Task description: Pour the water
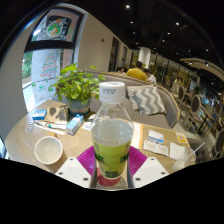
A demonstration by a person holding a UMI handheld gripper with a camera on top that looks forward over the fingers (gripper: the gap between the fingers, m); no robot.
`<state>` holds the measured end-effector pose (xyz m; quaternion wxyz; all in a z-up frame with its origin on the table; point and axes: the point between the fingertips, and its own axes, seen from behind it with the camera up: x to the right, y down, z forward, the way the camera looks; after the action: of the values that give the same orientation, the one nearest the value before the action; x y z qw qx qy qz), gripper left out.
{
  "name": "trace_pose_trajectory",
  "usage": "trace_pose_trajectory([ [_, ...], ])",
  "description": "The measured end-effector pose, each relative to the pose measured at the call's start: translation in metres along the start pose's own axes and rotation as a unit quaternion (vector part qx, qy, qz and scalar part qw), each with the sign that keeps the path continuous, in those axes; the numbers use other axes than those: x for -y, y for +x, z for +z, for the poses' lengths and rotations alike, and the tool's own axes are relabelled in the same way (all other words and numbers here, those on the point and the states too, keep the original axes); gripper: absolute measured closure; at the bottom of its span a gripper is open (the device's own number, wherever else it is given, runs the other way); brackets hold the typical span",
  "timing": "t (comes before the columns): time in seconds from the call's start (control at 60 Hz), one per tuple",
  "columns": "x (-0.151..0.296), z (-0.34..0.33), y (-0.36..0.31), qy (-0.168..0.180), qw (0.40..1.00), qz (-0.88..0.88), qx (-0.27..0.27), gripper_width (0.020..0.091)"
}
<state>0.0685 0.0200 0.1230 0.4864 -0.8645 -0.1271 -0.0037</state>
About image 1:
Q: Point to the grey chevron cushion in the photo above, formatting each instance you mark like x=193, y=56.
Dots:
x=148, y=100

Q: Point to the dark grey armchair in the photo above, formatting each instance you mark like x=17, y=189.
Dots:
x=198, y=148

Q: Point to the pill blister pack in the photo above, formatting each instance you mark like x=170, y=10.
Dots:
x=29, y=127

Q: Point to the white blue-print card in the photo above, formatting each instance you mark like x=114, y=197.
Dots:
x=155, y=136

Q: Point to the person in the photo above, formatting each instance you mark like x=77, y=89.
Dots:
x=136, y=73
x=151, y=78
x=176, y=85

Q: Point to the group of dining chairs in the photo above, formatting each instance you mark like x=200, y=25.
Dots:
x=196, y=106

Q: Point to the light blue carton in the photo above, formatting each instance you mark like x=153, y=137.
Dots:
x=74, y=125

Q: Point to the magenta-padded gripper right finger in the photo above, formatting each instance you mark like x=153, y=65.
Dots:
x=150, y=170

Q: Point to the group of ceiling lights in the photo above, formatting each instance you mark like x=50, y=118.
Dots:
x=127, y=6

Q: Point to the clear green-label drink bottle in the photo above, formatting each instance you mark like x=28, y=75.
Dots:
x=111, y=140

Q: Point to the small blue box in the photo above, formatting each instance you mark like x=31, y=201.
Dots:
x=39, y=114

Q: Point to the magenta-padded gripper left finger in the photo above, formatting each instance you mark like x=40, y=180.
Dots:
x=74, y=170

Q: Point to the yellow square card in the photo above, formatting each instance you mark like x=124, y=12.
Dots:
x=181, y=138

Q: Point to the brown paper cup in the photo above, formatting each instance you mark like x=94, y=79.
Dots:
x=48, y=150

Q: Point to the large painted glass window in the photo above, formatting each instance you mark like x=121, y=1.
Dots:
x=50, y=66

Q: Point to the green potted plant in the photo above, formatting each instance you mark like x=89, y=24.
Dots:
x=76, y=86

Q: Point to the open white menu leaflet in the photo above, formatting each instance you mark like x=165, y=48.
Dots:
x=136, y=135

